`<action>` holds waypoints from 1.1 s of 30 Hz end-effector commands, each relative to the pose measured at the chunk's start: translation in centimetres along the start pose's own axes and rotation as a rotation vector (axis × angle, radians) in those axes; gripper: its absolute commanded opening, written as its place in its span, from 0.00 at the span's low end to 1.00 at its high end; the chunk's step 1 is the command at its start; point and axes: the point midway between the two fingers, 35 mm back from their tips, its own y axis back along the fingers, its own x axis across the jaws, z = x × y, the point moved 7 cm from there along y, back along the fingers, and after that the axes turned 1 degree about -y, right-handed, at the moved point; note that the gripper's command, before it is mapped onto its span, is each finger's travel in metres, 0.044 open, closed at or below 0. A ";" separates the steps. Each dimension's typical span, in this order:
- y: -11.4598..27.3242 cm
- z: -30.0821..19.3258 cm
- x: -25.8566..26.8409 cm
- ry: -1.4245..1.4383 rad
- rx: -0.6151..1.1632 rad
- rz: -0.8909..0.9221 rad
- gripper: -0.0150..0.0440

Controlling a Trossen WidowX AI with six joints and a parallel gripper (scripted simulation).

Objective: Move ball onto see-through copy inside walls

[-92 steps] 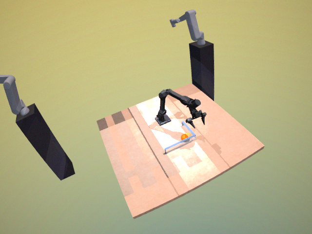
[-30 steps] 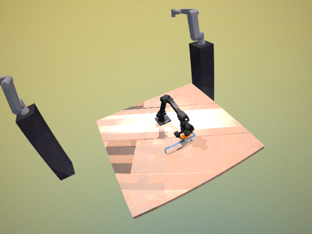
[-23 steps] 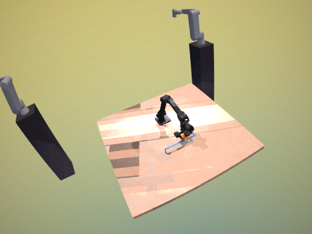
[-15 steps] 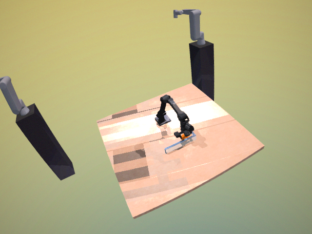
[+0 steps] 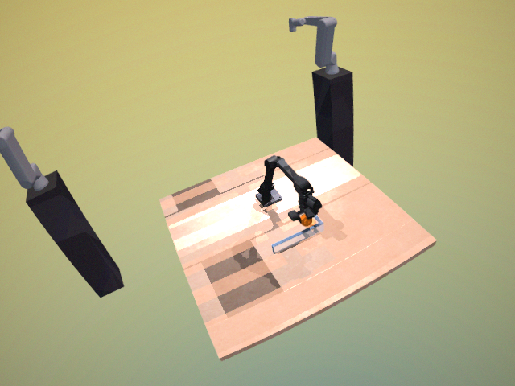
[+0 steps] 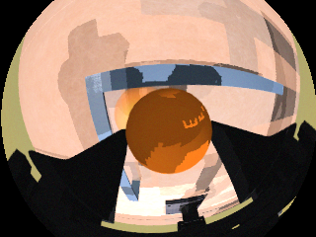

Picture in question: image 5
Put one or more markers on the clear low walls with blue edges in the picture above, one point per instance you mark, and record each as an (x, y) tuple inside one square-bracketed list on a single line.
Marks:
[(298, 238)]

